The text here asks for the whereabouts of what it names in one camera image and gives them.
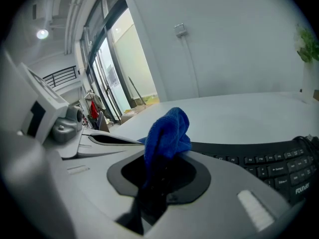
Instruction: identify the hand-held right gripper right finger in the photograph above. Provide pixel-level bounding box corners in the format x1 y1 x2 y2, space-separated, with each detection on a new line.
147 151 304 239

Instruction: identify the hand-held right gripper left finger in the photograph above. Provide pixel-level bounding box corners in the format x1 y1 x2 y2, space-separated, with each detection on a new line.
61 150 148 239

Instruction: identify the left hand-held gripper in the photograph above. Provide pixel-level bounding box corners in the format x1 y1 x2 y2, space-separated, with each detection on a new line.
0 47 145 239

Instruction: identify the blue cloth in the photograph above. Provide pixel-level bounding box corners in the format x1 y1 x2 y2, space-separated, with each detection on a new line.
137 107 193 191

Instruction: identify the black keyboard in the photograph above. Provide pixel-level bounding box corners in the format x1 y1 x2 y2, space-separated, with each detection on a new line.
190 135 319 206

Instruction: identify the blue chair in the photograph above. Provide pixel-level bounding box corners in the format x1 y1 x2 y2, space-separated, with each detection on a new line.
96 111 110 133

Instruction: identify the red garment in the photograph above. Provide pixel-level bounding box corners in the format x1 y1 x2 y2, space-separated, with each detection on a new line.
90 100 100 120

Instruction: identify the dark leaning pole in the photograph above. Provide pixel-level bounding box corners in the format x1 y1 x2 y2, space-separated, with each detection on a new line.
128 76 148 106

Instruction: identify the black framed glass door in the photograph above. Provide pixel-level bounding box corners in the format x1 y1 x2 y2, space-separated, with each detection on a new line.
79 0 160 124

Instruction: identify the black balcony railing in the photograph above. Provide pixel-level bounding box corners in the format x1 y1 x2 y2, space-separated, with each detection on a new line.
42 65 78 89

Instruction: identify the round ceiling lamp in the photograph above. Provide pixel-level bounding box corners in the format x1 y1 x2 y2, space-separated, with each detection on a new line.
36 28 50 40

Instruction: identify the white vase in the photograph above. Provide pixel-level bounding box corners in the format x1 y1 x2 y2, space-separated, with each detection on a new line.
300 58 318 104

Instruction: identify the white flower bouquet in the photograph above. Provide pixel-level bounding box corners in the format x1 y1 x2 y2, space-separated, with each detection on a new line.
294 25 319 63

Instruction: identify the white wall conduit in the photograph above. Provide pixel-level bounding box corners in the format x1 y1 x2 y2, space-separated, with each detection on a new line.
180 35 200 98

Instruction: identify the grey wall junction box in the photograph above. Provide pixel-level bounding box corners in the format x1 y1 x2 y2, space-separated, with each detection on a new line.
173 23 188 38

